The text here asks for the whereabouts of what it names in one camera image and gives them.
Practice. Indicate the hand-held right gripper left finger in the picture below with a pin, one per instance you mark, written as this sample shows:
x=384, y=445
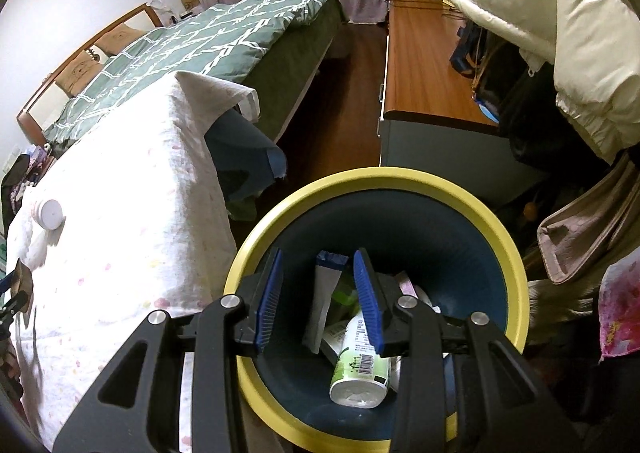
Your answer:
x=267, y=303

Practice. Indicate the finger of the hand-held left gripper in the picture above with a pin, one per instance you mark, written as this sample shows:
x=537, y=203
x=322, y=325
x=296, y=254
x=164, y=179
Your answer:
x=20, y=288

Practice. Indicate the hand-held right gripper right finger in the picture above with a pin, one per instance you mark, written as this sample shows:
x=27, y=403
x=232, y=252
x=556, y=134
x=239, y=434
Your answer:
x=367, y=298

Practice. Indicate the pink milk carton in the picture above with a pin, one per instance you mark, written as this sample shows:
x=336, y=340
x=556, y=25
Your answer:
x=407, y=285

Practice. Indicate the white tube with blue cap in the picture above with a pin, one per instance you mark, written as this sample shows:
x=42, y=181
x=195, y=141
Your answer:
x=320, y=303

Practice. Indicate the green white yogurt cup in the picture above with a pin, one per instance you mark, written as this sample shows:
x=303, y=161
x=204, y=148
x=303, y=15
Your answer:
x=355, y=373

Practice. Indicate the small green white bottle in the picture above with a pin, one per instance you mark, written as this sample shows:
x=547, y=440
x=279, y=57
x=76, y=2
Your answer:
x=50, y=214

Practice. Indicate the yellow rimmed trash bin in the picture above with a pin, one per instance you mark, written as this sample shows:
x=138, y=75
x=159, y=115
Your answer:
x=450, y=243

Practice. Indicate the dark clothes heap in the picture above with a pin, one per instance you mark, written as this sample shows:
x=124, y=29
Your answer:
x=10, y=193

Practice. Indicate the white dotted tablecloth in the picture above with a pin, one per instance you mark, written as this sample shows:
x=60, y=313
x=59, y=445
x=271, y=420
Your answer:
x=125, y=213

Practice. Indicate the blue cloth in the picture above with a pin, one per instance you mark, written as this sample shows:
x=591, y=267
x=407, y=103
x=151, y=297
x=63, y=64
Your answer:
x=240, y=153

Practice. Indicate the brown pillow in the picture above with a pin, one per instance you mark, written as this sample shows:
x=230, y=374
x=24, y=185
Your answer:
x=120, y=40
x=77, y=78

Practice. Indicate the wooden top dresser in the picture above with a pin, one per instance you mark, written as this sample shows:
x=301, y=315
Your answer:
x=425, y=73

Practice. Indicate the beige bag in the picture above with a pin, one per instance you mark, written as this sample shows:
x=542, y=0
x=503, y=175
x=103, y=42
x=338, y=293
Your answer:
x=590, y=223

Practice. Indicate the black bag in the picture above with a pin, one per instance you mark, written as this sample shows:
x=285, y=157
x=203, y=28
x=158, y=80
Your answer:
x=530, y=123

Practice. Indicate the pink floral cloth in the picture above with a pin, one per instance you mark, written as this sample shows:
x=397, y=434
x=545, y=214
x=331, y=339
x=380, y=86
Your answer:
x=622, y=308

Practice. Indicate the blue bag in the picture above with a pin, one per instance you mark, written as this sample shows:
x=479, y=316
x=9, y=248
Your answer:
x=467, y=53

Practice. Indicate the bed with green quilt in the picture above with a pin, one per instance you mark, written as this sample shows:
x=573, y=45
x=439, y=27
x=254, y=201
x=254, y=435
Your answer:
x=200, y=43

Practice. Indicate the cream puffer jacket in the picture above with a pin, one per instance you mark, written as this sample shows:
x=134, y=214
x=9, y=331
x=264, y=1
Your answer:
x=550, y=8

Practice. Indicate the wooden bed frame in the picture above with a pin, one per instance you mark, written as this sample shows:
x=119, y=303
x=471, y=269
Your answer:
x=30, y=118

